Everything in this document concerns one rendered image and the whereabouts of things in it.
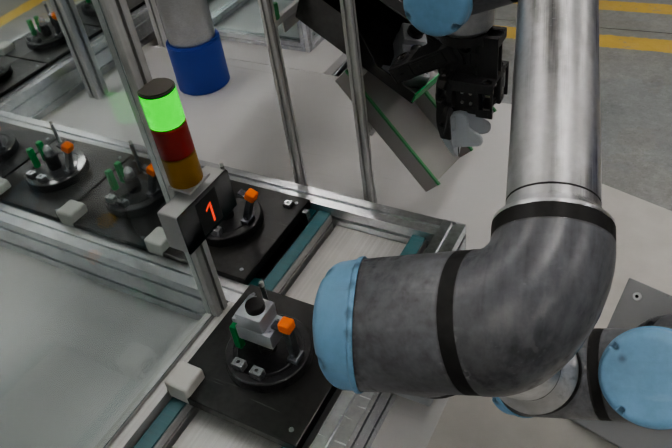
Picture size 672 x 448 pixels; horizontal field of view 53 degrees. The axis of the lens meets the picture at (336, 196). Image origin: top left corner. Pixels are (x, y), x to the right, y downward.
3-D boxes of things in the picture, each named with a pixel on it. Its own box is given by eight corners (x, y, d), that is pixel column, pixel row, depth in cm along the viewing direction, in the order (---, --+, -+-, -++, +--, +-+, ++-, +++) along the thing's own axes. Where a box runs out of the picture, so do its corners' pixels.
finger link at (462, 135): (479, 172, 99) (480, 120, 93) (441, 164, 101) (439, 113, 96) (486, 160, 101) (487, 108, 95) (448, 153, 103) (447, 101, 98)
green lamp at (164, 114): (192, 115, 93) (183, 84, 90) (169, 135, 89) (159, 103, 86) (164, 109, 95) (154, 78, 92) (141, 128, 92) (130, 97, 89)
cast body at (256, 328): (287, 329, 105) (280, 299, 100) (273, 350, 102) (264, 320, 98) (243, 314, 108) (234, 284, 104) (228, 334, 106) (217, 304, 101)
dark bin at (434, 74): (449, 71, 128) (464, 42, 122) (411, 104, 120) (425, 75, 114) (337, -10, 134) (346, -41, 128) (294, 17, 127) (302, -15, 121)
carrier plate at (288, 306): (371, 331, 112) (369, 322, 111) (298, 454, 97) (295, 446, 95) (252, 291, 122) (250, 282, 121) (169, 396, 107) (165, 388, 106)
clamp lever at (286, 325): (303, 351, 104) (294, 318, 100) (297, 360, 103) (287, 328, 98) (284, 344, 106) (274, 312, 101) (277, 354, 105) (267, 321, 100)
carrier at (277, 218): (311, 206, 139) (301, 158, 131) (246, 287, 123) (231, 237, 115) (217, 182, 149) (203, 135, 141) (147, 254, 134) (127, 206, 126)
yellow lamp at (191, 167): (210, 172, 99) (201, 145, 96) (189, 193, 96) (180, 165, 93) (183, 165, 101) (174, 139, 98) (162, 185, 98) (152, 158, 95)
